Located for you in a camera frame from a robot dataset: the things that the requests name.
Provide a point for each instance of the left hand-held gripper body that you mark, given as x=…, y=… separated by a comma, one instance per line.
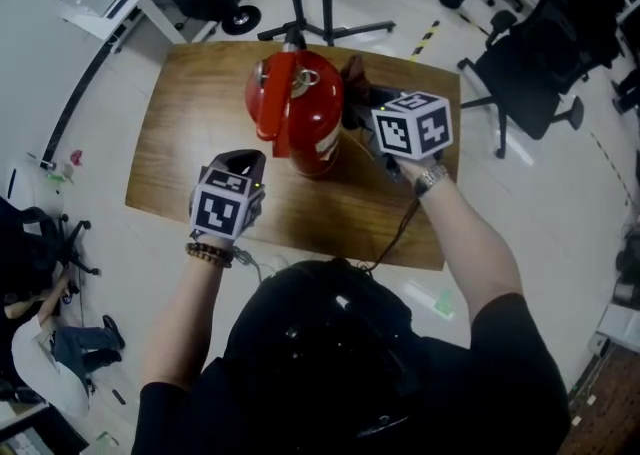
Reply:
x=220, y=208

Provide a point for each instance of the black high-back office chair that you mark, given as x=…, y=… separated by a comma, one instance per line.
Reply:
x=540, y=68

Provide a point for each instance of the white box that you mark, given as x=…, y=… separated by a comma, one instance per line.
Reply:
x=620, y=323

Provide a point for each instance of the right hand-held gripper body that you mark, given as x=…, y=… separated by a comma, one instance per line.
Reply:
x=415, y=128

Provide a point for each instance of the silver wristwatch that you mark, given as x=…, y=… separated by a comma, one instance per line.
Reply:
x=431, y=179

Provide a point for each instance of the person's right forearm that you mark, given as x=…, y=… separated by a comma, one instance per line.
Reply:
x=465, y=248

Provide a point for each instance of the small pink item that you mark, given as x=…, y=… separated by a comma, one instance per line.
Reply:
x=76, y=158

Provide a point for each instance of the red fire extinguisher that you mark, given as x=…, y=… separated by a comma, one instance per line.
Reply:
x=320, y=93

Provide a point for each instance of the person's left forearm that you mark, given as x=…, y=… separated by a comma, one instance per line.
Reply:
x=195, y=313

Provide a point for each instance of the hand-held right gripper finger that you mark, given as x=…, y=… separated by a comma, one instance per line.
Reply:
x=359, y=117
x=385, y=94

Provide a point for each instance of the white floor appliance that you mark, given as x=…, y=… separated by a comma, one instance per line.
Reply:
x=30, y=193

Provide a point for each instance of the person's black shirt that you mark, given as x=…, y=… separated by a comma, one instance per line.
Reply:
x=500, y=393

